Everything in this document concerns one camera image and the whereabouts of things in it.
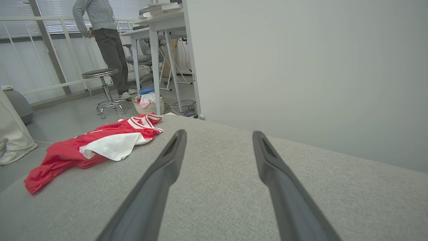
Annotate white railing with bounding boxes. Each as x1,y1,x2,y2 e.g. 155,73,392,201
0,16,137,97

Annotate chrome round stool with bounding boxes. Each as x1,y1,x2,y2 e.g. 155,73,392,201
82,68,131,119

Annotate red and white garment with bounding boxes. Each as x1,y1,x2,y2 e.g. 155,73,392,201
23,113,164,195

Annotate white partition panel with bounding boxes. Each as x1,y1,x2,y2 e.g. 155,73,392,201
182,0,428,174

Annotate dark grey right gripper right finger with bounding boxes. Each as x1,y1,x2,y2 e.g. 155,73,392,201
252,131,342,241

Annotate floor cable bundle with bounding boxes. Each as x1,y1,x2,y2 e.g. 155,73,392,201
167,99,198,117

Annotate white laundry basket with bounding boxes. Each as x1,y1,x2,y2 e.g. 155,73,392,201
132,95,165,116

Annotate grey bean bag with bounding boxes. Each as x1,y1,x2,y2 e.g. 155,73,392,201
3,90,34,125

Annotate white window blinds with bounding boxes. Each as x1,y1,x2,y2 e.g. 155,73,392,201
0,0,151,39

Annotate pink white cloth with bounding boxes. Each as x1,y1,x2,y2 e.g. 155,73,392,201
139,93,156,108

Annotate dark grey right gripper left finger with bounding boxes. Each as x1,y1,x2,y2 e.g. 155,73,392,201
96,129,187,241

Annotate person in grey sweater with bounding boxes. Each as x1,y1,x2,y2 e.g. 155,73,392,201
72,0,132,100

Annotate white desk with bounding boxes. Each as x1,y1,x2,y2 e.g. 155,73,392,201
133,8,188,116
121,27,188,95

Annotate grey office chair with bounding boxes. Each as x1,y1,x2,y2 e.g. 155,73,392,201
122,40,164,85

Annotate person in white trousers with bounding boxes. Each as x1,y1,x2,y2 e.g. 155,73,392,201
0,89,39,166

